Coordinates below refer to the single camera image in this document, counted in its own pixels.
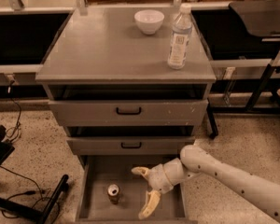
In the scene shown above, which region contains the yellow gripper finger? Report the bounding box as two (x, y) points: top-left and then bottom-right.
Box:
(132, 167), (150, 181)
(138, 190), (161, 219)

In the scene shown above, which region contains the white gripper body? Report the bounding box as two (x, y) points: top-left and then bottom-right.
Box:
(147, 164), (174, 194)

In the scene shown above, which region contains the orange soda can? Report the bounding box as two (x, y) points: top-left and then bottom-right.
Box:
(107, 184), (120, 204)

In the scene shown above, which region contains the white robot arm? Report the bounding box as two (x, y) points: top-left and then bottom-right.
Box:
(132, 145), (280, 224)

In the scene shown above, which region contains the grey open bottom drawer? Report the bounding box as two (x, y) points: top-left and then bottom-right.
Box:
(76, 155), (189, 224)

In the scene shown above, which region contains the grey drawer cabinet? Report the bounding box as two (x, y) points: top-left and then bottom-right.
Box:
(35, 5), (217, 173)

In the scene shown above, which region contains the grey top drawer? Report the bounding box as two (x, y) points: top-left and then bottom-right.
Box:
(49, 100), (208, 127)

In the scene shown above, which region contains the black chair base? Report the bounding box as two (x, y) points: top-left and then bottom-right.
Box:
(0, 125), (69, 224)

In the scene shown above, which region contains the clear plastic water bottle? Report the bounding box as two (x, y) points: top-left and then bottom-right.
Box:
(167, 4), (192, 69)

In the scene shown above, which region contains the white ceramic bowl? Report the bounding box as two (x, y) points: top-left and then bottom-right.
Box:
(134, 9), (164, 35)

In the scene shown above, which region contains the black cable on floor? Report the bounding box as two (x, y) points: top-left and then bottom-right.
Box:
(0, 165), (61, 219)

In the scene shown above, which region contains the black hanging cable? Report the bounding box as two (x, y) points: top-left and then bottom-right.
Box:
(5, 79), (23, 143)

